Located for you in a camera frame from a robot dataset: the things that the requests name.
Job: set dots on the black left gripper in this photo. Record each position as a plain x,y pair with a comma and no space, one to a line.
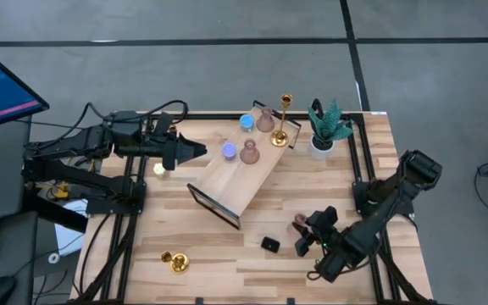
159,144

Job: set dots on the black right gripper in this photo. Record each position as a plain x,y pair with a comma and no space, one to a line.
326,243

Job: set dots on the yellow candle jar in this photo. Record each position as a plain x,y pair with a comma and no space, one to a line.
159,170

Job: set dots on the purple candle jar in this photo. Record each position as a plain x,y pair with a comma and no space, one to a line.
229,151

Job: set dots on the blue candle jar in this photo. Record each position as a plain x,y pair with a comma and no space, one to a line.
247,123

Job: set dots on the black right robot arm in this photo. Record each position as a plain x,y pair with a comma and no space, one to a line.
367,237

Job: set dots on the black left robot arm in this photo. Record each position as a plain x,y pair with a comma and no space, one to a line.
79,142

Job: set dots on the small black box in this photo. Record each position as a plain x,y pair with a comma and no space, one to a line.
270,245

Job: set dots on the black table clamp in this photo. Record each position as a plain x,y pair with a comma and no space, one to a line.
199,301
316,103
290,301

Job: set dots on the snake plant in white pot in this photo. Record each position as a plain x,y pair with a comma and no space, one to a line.
328,127

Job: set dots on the yellow clamp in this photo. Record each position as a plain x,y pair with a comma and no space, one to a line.
60,193

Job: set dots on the white label sticker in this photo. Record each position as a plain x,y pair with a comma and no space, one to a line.
378,112

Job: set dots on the black metal bar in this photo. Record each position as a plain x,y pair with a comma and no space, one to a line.
57,216

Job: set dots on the white paper sheet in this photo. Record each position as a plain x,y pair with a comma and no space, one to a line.
68,237

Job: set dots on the white tape roll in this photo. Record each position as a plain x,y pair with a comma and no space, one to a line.
50,258

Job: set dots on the wooden shelf riser black frame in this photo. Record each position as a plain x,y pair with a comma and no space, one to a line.
231,186

